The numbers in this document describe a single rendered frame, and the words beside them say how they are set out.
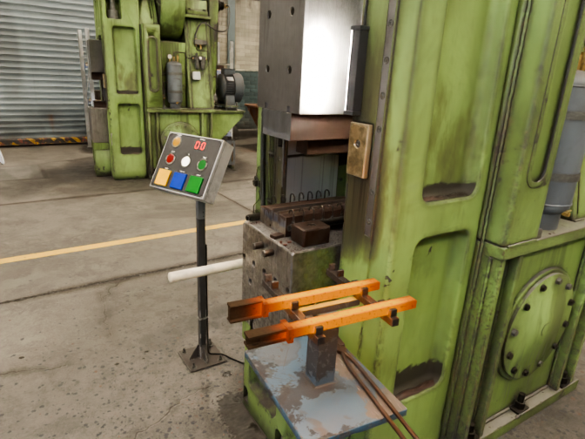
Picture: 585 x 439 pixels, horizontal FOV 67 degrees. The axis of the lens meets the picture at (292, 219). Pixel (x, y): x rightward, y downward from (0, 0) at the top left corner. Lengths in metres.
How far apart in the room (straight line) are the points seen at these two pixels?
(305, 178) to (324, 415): 1.08
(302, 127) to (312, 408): 0.91
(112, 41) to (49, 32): 3.15
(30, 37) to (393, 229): 8.40
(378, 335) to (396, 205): 0.46
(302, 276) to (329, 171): 0.63
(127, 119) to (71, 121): 3.13
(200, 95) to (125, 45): 1.11
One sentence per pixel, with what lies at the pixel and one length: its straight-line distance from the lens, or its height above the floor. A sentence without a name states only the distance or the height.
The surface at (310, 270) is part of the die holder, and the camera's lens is 1.59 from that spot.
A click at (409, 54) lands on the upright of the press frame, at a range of 1.36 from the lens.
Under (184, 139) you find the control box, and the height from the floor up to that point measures 1.18.
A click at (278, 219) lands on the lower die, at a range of 1.69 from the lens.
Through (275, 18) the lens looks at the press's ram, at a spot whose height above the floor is 1.67.
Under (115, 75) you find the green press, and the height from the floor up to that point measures 1.35.
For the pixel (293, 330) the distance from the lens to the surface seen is 1.00.
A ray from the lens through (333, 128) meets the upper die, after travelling 1.67.
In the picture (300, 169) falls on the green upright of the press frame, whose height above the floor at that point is 1.10.
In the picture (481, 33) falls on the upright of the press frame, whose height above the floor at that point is 1.64.
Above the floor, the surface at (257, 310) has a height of 0.95.
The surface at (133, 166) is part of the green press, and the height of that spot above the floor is 0.17.
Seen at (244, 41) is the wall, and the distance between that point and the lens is 10.61.
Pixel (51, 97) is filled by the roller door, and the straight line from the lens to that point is 9.35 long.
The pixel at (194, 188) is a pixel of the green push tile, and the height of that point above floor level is 1.00.
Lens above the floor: 1.50
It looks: 18 degrees down
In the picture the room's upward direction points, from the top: 3 degrees clockwise
